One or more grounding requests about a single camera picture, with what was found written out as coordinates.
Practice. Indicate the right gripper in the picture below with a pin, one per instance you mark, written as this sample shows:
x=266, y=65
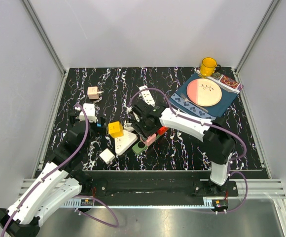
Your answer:
x=138, y=129

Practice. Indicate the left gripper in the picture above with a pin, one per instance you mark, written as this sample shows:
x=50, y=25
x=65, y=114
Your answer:
x=98, y=130

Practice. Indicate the red cube socket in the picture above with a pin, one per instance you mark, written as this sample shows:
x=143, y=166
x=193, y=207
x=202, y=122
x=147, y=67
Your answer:
x=161, y=131

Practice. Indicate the pink cube socket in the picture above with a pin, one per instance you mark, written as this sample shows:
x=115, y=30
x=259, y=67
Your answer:
x=149, y=140

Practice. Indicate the white rectangular power strip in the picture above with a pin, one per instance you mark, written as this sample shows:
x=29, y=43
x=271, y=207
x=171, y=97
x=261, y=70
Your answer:
x=146, y=95

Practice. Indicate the green power strip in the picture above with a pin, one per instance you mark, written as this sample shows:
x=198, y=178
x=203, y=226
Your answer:
x=139, y=147

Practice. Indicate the yellow cube socket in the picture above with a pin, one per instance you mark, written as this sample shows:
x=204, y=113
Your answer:
x=115, y=129

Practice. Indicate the white triangular power strip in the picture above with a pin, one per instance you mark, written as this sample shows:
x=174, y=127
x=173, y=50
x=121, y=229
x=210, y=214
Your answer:
x=123, y=143

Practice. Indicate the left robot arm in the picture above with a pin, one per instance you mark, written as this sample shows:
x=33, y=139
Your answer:
x=58, y=182

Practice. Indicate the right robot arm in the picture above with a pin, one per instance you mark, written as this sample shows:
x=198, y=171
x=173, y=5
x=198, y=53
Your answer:
x=216, y=143

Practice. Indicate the white cube charger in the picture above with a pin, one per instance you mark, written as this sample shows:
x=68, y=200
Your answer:
x=107, y=156

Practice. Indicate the blue placemat cloth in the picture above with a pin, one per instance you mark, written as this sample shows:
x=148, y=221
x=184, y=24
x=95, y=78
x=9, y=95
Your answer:
x=189, y=108

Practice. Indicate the beige cube socket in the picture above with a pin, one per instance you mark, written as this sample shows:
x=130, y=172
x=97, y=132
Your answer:
x=93, y=92

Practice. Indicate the silver fork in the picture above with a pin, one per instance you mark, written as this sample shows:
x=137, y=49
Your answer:
x=187, y=100

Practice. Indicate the pink cream plate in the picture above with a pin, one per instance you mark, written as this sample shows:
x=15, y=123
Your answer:
x=204, y=92

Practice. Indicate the yellow mug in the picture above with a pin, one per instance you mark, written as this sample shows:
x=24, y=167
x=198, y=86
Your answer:
x=209, y=66

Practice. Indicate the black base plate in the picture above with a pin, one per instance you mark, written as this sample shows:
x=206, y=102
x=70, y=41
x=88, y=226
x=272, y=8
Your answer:
x=153, y=188

